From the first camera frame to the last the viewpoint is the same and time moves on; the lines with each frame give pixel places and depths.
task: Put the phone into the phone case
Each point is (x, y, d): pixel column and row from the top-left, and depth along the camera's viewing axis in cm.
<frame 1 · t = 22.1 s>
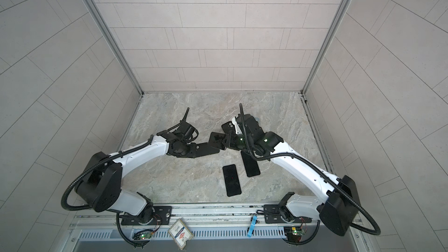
left hand: (198, 151, 87), fingers open
right hand: (220, 143, 72), fingers closed
black phone middle: (232, 185, 82), on the table

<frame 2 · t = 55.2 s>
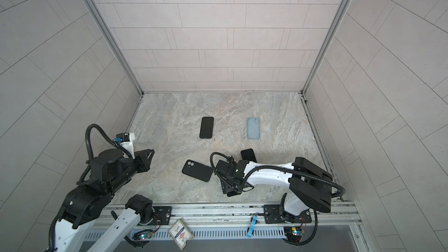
left hand: (157, 149, 66), fingers closed
right hand: (230, 191, 80), fingers open
light blue phone case: (253, 128, 102), on the table
black phone case right: (197, 170, 85), on the table
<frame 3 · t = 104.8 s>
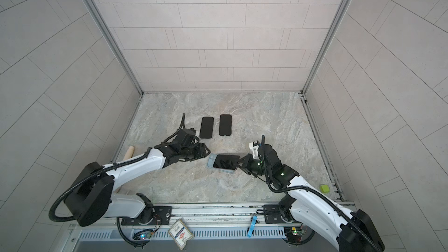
left hand: (212, 151, 84), fingers open
right hand: (233, 166, 74), fingers closed
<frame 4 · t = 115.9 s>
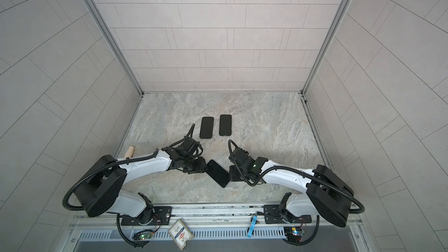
left hand: (210, 168, 84), fingers open
right hand: (229, 179, 81), fingers closed
